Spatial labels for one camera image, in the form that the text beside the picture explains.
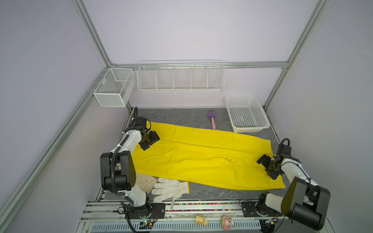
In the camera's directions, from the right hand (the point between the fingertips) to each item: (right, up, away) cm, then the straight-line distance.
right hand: (263, 165), depth 88 cm
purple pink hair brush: (-28, +34, +27) cm, 52 cm away
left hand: (-67, +14, +2) cm, 68 cm away
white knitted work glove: (-57, -11, -8) cm, 59 cm away
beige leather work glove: (-71, -8, -4) cm, 71 cm away
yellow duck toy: (-40, -19, -20) cm, 49 cm away
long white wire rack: (-35, +60, +13) cm, 71 cm away
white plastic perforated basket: (+1, +33, +28) cm, 43 cm away
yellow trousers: (-34, +4, +3) cm, 35 cm away
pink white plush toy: (-27, -21, -20) cm, 40 cm away
